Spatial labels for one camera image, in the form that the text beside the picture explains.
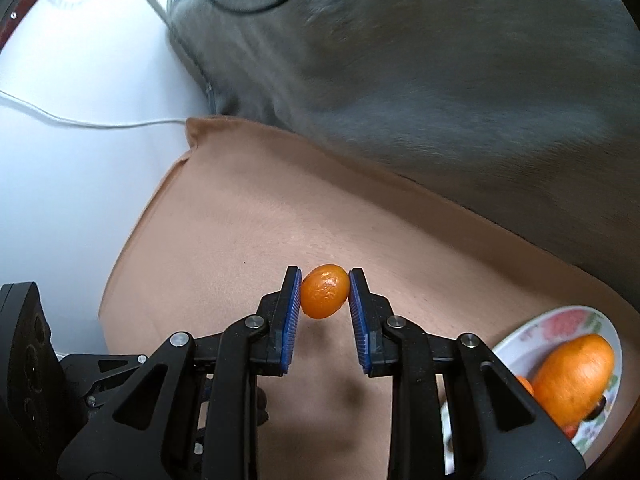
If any tan blanket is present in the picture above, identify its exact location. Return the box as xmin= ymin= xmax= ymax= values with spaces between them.
xmin=99 ymin=118 xmax=639 ymax=479

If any large orange with stem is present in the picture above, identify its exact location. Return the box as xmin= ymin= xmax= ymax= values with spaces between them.
xmin=532 ymin=334 xmax=615 ymax=429

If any small orange kumquat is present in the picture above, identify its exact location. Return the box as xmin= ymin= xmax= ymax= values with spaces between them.
xmin=300 ymin=264 xmax=350 ymax=320

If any white cable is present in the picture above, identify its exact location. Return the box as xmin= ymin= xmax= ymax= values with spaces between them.
xmin=0 ymin=88 xmax=187 ymax=130

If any floral white plate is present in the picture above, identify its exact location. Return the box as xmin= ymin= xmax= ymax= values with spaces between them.
xmin=444 ymin=307 xmax=622 ymax=479

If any dark purple plum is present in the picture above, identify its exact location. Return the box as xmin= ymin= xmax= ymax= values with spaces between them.
xmin=585 ymin=396 xmax=606 ymax=422

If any red cherry tomato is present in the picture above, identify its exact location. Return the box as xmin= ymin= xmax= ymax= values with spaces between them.
xmin=563 ymin=424 xmax=579 ymax=440

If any grey cushion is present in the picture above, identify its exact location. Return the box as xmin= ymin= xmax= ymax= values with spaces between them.
xmin=168 ymin=0 xmax=639 ymax=304

